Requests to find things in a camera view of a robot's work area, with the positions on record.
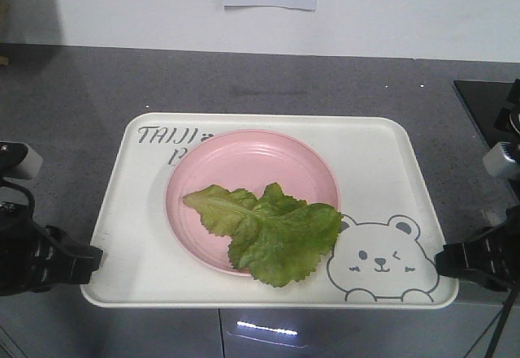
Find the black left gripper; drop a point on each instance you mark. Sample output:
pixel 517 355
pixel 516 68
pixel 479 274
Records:
pixel 66 260

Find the green lettuce leaf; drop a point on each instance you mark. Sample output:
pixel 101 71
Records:
pixel 276 237

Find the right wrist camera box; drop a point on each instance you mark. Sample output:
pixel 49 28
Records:
pixel 502 160

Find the pink round plate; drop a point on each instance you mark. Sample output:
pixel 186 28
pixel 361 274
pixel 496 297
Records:
pixel 248 159

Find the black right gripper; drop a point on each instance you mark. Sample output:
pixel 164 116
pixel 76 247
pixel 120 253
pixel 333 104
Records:
pixel 490 258

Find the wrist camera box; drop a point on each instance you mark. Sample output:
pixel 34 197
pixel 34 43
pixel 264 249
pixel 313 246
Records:
pixel 19 161
pixel 502 160

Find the black glass cooktop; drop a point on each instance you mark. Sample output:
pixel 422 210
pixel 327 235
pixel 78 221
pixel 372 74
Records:
pixel 493 108

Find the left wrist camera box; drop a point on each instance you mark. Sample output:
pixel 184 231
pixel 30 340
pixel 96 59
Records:
pixel 19 161

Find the cream bear serving tray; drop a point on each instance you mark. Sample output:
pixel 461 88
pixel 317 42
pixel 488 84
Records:
pixel 384 256

